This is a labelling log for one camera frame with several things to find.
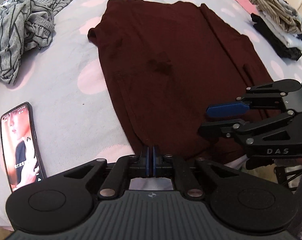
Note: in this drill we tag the white pink-dotted bed sheet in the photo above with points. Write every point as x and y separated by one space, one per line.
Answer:
74 118

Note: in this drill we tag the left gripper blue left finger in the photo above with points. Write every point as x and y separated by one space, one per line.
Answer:
120 174

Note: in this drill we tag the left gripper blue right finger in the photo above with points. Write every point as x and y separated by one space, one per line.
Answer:
179 172

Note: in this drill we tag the black garment under pile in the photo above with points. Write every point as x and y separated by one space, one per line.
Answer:
278 46

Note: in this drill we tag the grey striped garment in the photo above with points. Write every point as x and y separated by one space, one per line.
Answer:
25 25

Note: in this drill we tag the smartphone with lit screen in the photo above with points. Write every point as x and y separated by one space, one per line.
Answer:
21 154

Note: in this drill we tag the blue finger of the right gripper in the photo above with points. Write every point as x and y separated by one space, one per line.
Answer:
236 128
267 96

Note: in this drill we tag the grey sweater on pile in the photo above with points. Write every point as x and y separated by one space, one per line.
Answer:
292 15

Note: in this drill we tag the dark red long-sleeve shirt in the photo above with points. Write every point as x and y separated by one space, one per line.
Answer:
164 64

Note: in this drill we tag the white folded garment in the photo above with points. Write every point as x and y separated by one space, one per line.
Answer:
289 40

